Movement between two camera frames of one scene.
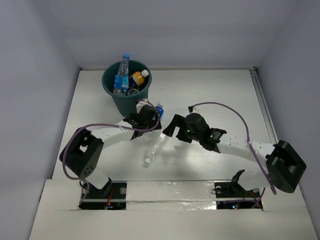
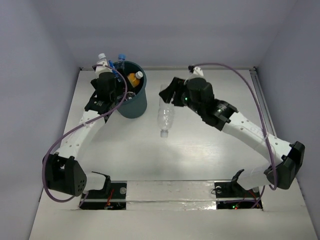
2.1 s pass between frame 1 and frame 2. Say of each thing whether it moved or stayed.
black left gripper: moved
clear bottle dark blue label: moved
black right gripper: moved
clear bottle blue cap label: moved
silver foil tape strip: stayed
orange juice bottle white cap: moved
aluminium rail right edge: stayed
